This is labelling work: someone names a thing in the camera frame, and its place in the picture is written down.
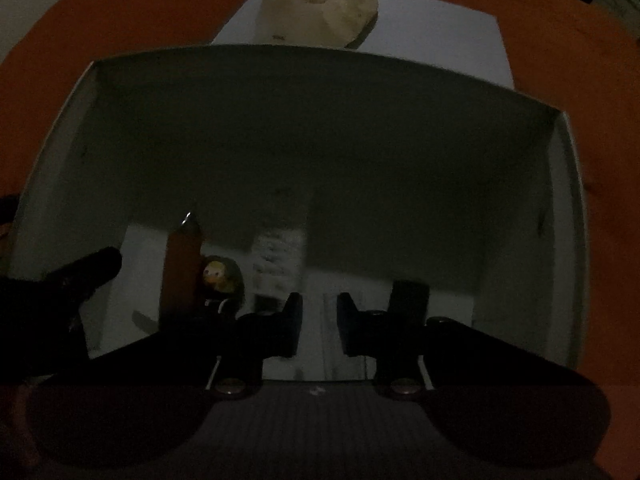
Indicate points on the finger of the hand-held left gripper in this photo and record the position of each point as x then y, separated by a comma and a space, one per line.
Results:
92, 270

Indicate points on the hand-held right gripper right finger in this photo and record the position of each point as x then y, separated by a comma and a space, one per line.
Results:
346, 317

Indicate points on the white box lid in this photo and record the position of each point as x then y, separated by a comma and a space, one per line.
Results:
440, 35

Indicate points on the white cardboard box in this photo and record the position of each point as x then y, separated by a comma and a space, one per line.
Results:
350, 135

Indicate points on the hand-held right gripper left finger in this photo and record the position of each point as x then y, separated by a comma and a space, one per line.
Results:
295, 315

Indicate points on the hooded toy figure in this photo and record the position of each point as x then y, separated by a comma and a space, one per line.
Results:
216, 272

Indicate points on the small black box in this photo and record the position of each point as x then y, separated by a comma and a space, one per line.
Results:
410, 297

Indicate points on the crumpled whitish bag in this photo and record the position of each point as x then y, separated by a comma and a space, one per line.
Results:
320, 5

